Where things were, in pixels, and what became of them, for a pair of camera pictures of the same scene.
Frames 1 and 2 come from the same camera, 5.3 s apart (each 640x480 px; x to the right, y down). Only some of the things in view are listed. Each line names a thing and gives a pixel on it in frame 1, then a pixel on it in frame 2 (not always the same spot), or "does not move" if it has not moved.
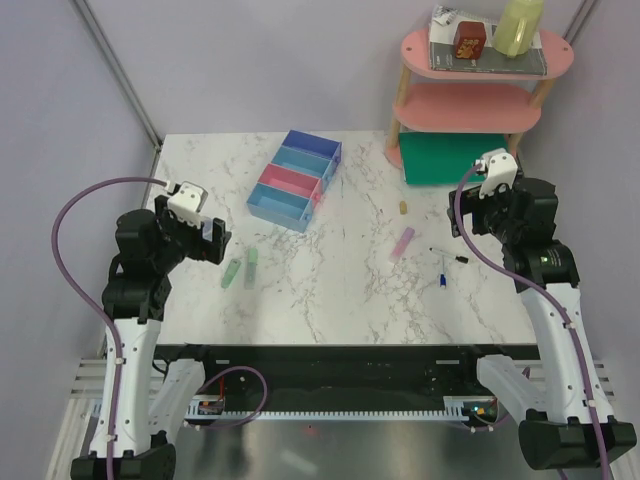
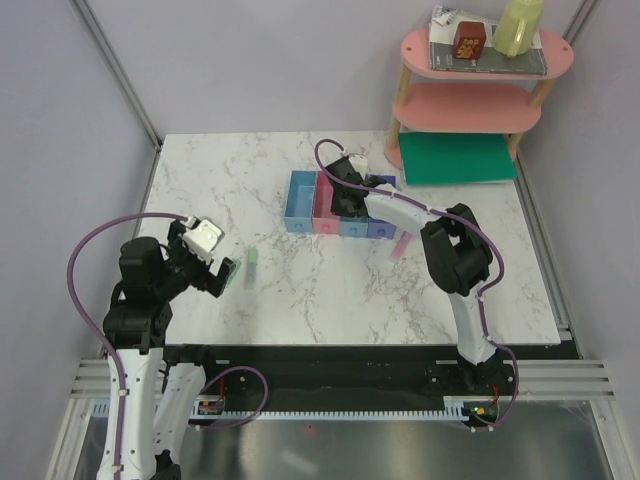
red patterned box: (469, 39) does not move
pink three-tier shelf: (447, 102) does not move
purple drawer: (314, 144) → (379, 228)
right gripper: (503, 192) → (338, 209)
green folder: (446, 157) does not move
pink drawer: (291, 181) → (323, 221)
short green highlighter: (230, 273) does not move
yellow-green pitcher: (517, 26) does not move
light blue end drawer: (285, 209) → (300, 202)
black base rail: (336, 377) does not move
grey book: (443, 55) does not move
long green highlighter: (251, 268) does not move
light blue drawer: (311, 164) → (353, 226)
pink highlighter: (402, 244) does not move
